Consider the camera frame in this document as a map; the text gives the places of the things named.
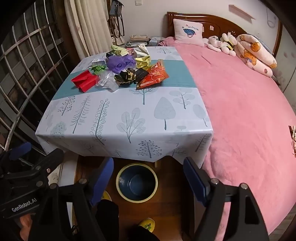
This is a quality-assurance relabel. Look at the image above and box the pink blanket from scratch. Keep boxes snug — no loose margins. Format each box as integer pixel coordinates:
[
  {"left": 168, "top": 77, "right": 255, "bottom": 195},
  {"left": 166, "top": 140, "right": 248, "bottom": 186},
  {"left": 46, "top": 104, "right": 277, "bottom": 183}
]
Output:
[{"left": 162, "top": 37, "right": 296, "bottom": 241}]

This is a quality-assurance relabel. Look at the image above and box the dark strapped bag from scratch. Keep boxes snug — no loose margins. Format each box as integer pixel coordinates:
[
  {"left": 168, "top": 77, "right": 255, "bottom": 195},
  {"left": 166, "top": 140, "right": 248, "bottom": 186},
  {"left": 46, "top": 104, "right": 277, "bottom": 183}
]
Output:
[{"left": 109, "top": 14, "right": 125, "bottom": 39}]

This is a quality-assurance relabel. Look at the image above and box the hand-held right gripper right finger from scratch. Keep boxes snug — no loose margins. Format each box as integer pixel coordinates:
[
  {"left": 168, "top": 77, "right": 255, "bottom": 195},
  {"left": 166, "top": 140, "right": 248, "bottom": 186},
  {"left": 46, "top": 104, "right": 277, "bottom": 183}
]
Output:
[{"left": 181, "top": 157, "right": 270, "bottom": 241}]

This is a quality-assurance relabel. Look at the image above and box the person's leg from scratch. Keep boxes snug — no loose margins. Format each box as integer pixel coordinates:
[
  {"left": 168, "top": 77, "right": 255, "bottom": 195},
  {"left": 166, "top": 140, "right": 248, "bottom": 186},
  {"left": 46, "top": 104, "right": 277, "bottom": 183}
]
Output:
[
  {"left": 96, "top": 199, "right": 119, "bottom": 241},
  {"left": 126, "top": 226, "right": 160, "bottom": 241}
]

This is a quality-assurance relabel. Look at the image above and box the green patterned wrapper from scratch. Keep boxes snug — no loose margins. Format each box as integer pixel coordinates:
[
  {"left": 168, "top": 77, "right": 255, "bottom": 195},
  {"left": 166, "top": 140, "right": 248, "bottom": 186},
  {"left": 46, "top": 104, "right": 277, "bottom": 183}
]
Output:
[{"left": 89, "top": 65, "right": 108, "bottom": 75}]

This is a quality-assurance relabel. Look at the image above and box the window with metal grille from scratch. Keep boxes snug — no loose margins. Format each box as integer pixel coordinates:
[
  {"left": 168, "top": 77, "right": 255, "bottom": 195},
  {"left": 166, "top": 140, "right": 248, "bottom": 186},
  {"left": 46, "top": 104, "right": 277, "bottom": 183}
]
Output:
[{"left": 0, "top": 7, "right": 80, "bottom": 158}]

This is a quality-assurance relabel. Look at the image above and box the stack of books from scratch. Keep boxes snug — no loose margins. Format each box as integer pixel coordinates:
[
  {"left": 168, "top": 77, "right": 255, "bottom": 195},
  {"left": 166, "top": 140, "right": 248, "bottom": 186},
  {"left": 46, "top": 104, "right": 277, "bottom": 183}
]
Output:
[{"left": 127, "top": 34, "right": 150, "bottom": 48}]

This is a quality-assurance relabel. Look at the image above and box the orange snack packet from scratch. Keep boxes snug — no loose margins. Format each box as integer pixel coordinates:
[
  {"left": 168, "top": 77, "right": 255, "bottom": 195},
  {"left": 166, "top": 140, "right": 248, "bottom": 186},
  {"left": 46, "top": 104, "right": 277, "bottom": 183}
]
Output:
[{"left": 136, "top": 60, "right": 170, "bottom": 90}]

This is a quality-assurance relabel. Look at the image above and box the silver foil wrapper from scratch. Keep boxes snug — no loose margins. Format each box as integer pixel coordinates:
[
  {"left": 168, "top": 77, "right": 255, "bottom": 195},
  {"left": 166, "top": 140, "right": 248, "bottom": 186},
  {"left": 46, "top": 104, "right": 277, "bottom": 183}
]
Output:
[{"left": 135, "top": 45, "right": 149, "bottom": 57}]

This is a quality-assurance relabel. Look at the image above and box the floral wardrobe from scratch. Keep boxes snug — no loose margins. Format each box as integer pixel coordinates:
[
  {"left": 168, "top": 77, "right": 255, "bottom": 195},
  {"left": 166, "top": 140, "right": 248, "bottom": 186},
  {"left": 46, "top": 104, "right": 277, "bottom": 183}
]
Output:
[{"left": 273, "top": 21, "right": 296, "bottom": 93}]

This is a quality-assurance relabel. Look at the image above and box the yellow bee plush toy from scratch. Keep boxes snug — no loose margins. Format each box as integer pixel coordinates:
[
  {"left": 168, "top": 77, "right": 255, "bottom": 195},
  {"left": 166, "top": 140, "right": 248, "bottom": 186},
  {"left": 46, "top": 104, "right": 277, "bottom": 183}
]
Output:
[{"left": 220, "top": 32, "right": 238, "bottom": 57}]

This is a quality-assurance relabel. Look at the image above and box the short pink wall shelf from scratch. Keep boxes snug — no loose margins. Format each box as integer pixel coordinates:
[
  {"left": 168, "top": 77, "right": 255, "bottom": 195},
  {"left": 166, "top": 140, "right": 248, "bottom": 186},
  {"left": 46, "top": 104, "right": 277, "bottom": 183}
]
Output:
[{"left": 229, "top": 4, "right": 256, "bottom": 20}]

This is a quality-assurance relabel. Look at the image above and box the white wall cord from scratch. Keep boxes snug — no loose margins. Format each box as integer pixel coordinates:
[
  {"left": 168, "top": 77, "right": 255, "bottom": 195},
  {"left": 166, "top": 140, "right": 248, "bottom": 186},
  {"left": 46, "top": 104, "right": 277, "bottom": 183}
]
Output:
[{"left": 265, "top": 7, "right": 278, "bottom": 28}]

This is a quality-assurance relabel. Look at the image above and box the red paper box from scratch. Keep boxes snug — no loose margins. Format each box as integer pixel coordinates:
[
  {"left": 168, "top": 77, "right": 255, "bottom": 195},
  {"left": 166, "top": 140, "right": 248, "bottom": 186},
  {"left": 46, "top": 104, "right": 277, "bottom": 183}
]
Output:
[{"left": 71, "top": 70, "right": 100, "bottom": 93}]

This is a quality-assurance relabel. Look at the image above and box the cream floral curtain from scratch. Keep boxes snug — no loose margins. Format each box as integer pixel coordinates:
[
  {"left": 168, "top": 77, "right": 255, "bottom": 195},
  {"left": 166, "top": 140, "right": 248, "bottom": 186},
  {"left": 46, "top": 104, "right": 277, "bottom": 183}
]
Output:
[{"left": 63, "top": 0, "right": 116, "bottom": 61}]

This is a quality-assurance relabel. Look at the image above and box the purple plastic bag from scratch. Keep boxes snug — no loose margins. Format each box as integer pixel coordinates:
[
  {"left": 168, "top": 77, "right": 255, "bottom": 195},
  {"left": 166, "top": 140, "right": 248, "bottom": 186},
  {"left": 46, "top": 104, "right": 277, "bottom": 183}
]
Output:
[{"left": 107, "top": 55, "right": 136, "bottom": 73}]

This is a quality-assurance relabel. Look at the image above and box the black gold wrapper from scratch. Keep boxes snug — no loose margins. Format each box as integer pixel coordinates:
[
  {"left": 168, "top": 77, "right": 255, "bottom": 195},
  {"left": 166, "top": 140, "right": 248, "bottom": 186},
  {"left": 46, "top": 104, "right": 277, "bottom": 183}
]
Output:
[{"left": 114, "top": 68, "right": 139, "bottom": 86}]

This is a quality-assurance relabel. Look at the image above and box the tree print tablecloth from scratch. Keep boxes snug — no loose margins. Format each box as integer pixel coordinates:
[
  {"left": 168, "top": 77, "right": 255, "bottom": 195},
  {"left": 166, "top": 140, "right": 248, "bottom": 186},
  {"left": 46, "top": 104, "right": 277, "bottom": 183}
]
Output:
[{"left": 35, "top": 46, "right": 213, "bottom": 169}]

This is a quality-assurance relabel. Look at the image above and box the dark blue trash bin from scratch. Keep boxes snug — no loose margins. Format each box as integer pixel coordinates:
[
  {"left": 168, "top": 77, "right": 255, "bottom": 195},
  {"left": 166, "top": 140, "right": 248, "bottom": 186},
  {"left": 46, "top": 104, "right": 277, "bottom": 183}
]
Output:
[{"left": 116, "top": 163, "right": 158, "bottom": 202}]

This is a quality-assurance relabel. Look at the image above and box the yellow foil wrapper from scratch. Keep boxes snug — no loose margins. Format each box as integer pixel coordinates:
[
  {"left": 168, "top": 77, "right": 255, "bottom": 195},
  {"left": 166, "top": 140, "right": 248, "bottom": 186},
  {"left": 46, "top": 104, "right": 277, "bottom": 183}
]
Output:
[{"left": 135, "top": 55, "right": 152, "bottom": 69}]

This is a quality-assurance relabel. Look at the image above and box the white plush toy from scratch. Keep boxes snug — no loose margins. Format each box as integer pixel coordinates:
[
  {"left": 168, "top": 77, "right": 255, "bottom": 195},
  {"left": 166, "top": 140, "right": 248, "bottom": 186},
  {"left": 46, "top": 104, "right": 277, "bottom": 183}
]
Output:
[{"left": 207, "top": 36, "right": 223, "bottom": 52}]

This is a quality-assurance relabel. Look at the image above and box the black packet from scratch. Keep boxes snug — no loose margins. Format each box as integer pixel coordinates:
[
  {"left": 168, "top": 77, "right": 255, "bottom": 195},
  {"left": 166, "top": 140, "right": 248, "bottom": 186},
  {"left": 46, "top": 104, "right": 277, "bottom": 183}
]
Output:
[{"left": 134, "top": 68, "right": 149, "bottom": 82}]

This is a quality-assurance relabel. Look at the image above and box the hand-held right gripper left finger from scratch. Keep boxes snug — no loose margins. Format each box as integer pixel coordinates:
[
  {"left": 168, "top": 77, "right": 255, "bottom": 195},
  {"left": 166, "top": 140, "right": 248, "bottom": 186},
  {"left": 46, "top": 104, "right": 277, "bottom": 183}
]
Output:
[{"left": 29, "top": 158, "right": 114, "bottom": 241}]

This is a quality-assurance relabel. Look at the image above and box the wooden bed headboard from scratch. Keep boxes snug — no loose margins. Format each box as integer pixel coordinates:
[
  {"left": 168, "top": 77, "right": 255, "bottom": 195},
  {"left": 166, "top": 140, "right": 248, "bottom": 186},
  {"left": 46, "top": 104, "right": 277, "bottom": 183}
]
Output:
[{"left": 166, "top": 11, "right": 283, "bottom": 56}]

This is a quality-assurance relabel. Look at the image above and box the person's left leg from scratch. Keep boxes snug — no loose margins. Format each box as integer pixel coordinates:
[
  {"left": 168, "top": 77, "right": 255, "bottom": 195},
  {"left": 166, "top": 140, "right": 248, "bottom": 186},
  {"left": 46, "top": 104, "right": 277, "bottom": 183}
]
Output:
[{"left": 96, "top": 199, "right": 119, "bottom": 241}]

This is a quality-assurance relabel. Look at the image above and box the pink embroidered pillow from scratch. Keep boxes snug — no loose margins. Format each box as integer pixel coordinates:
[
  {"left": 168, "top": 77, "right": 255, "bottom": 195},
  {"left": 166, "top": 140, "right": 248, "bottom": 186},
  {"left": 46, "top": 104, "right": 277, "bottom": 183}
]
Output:
[{"left": 173, "top": 19, "right": 205, "bottom": 47}]

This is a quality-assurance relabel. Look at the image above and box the person's right leg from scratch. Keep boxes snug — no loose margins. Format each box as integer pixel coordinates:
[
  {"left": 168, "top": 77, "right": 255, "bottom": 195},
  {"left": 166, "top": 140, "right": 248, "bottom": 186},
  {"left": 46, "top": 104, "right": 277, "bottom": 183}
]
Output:
[{"left": 126, "top": 226, "right": 160, "bottom": 241}]

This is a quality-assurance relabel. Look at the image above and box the blue-grey handbag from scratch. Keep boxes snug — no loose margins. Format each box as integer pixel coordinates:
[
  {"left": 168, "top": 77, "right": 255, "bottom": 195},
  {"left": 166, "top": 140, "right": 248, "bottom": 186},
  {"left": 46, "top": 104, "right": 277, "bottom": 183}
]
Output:
[{"left": 109, "top": 0, "right": 124, "bottom": 17}]

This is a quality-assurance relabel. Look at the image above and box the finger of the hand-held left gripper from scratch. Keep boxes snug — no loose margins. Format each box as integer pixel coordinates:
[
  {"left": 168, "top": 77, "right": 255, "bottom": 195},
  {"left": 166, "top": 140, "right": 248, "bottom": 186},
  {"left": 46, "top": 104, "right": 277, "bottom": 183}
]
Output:
[
  {"left": 0, "top": 142, "right": 32, "bottom": 164},
  {"left": 3, "top": 148, "right": 64, "bottom": 186}
]

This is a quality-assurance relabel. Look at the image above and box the rolled cartoon print quilt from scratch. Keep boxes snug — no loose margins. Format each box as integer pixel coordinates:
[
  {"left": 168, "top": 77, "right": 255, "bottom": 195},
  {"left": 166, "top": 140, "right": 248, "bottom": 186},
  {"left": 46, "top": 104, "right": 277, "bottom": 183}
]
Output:
[{"left": 236, "top": 34, "right": 277, "bottom": 78}]

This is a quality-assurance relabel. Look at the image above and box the clear plastic cup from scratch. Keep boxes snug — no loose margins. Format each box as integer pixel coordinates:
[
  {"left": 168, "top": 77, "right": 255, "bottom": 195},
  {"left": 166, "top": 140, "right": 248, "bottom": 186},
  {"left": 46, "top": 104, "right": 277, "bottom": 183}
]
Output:
[{"left": 96, "top": 71, "right": 119, "bottom": 93}]

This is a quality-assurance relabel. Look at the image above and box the yellow-green paper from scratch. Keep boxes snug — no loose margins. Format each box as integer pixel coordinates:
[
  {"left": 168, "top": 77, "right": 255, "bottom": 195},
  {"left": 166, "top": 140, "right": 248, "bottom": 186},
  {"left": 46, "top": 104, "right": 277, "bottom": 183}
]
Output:
[{"left": 110, "top": 45, "right": 129, "bottom": 56}]

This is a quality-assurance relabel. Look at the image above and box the light blue tissue box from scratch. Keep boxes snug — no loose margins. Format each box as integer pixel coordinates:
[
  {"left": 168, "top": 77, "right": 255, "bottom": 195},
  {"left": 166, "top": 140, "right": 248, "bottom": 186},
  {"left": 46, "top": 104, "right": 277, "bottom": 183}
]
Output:
[{"left": 148, "top": 37, "right": 166, "bottom": 47}]

